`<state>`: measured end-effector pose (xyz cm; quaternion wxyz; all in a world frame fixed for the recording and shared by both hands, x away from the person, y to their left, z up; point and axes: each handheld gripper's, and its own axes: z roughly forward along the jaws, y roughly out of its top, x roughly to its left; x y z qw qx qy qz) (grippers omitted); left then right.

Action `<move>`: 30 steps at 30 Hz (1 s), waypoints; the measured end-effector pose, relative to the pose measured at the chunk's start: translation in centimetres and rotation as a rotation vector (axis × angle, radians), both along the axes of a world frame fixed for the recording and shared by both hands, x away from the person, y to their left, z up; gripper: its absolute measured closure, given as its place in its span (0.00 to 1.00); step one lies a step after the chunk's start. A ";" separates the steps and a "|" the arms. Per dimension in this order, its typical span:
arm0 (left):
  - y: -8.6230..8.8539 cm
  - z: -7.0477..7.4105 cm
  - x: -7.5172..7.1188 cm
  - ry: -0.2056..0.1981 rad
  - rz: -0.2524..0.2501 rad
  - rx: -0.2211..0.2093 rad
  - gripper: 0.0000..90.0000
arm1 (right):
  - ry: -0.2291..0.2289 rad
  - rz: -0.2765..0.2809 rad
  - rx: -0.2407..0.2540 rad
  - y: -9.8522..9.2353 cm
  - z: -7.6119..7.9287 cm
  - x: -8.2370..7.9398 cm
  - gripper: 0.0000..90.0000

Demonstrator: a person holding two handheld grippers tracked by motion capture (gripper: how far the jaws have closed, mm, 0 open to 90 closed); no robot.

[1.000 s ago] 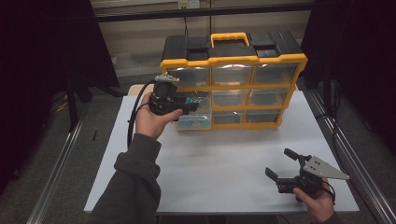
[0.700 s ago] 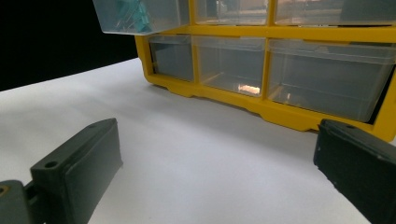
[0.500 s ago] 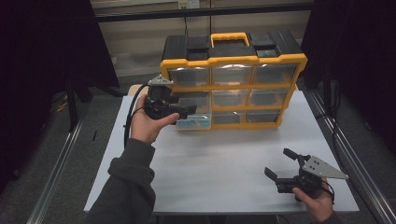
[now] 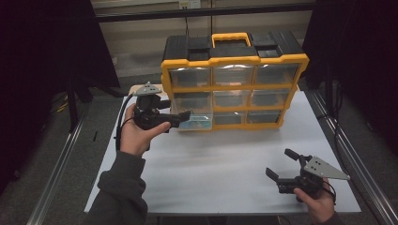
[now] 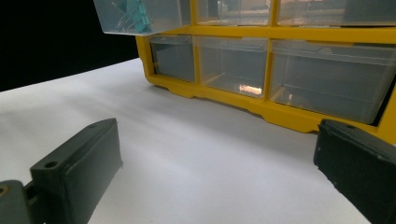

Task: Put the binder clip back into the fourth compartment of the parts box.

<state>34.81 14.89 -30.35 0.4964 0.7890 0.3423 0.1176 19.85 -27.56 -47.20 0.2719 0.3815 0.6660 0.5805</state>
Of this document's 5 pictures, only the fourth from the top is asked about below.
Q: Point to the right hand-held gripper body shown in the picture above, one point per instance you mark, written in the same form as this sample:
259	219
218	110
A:
309	181

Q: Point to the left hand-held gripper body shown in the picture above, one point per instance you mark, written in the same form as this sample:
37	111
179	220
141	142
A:
147	117

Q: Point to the clear plastic pulled-out drawer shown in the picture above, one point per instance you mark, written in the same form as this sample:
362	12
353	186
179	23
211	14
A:
200	125

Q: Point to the yellow black drawer organizer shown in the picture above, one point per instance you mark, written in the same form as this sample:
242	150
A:
231	53

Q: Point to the person's left hand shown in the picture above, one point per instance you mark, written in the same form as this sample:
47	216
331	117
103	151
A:
136	139

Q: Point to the person's right hand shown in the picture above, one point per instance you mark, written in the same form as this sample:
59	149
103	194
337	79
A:
320	206

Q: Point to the small black floor object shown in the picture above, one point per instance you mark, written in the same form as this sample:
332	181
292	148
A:
95	136

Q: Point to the grid of clear organizer drawers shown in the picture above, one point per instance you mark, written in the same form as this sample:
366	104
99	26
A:
233	75

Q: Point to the black metal stand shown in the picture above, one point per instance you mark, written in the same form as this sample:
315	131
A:
72	103

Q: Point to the black horizontal bar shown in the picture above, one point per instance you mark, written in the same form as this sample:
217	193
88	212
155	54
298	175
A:
200	12

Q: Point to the black curtain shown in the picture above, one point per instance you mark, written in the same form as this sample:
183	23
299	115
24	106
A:
363	62
37	62

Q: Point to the aluminium floor rail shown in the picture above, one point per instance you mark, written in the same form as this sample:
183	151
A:
56	168
350	146

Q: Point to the white wall outlet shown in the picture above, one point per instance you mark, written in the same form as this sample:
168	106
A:
190	3

